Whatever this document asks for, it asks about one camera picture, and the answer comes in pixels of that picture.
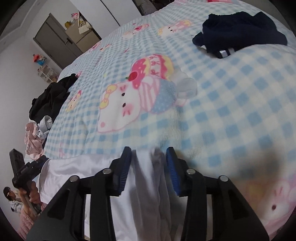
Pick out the pink fuzzy left sleeve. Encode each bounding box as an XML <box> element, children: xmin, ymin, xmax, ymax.
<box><xmin>18</xmin><ymin>202</ymin><xmax>38</xmax><ymax>240</ymax></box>

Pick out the navy blue garment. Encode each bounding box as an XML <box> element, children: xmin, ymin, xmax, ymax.
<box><xmin>192</xmin><ymin>11</ymin><xmax>287</xmax><ymax>59</ymax></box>

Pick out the black garment pile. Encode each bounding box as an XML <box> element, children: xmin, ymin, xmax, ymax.
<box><xmin>29</xmin><ymin>73</ymin><xmax>78</xmax><ymax>123</ymax></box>

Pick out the grey door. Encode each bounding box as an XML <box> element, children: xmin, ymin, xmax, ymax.
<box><xmin>33</xmin><ymin>13</ymin><xmax>82</xmax><ymax>69</ymax></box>

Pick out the pink crumpled garment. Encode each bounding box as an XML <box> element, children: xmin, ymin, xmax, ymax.
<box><xmin>24</xmin><ymin>121</ymin><xmax>44</xmax><ymax>161</ymax></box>

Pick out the white t-shirt navy collar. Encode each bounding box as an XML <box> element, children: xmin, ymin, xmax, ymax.
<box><xmin>38</xmin><ymin>148</ymin><xmax>212</xmax><ymax>241</ymax></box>

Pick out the blue checkered cartoon blanket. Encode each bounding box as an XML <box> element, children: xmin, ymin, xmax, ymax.
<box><xmin>45</xmin><ymin>1</ymin><xmax>295</xmax><ymax>238</ymax></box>

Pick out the colourful toy on shelf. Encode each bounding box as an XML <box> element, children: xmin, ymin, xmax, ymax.
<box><xmin>33</xmin><ymin>54</ymin><xmax>47</xmax><ymax>66</ymax></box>

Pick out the person's left hand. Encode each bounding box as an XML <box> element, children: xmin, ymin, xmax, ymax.
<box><xmin>18</xmin><ymin>181</ymin><xmax>42</xmax><ymax>213</ymax></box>

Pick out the grey striped garment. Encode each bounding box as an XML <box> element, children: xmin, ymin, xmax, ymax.
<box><xmin>38</xmin><ymin>115</ymin><xmax>53</xmax><ymax>138</ymax></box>

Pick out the small white shelf rack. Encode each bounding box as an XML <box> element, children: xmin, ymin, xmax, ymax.
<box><xmin>38</xmin><ymin>64</ymin><xmax>59</xmax><ymax>84</ymax></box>

